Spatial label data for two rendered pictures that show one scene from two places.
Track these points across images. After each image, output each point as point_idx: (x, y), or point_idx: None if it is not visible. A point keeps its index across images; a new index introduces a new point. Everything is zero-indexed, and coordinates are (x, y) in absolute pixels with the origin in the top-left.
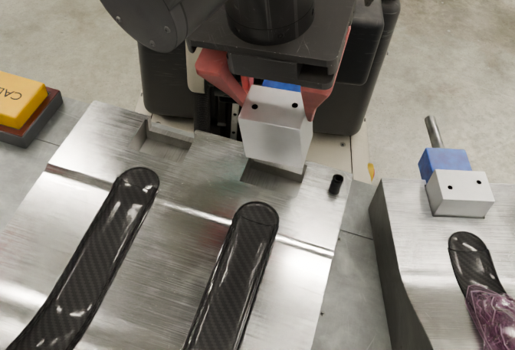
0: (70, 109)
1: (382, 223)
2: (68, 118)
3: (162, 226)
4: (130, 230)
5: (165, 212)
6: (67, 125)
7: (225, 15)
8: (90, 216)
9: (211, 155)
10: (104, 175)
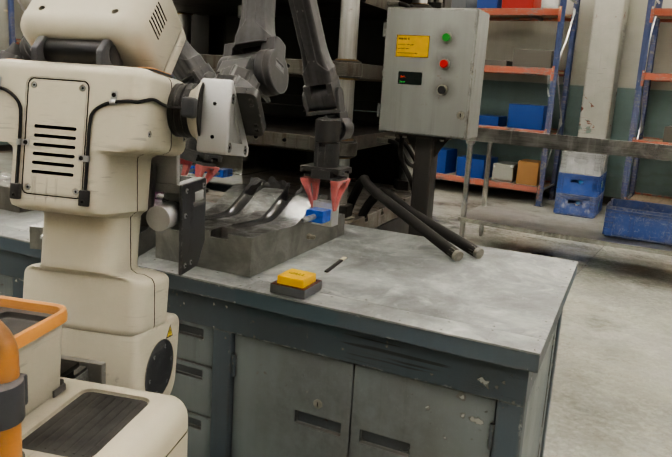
0: (266, 290)
1: (142, 240)
2: (267, 288)
3: (233, 222)
4: (244, 224)
5: (231, 223)
6: (268, 286)
7: (209, 153)
8: (257, 225)
9: (208, 226)
10: (250, 227)
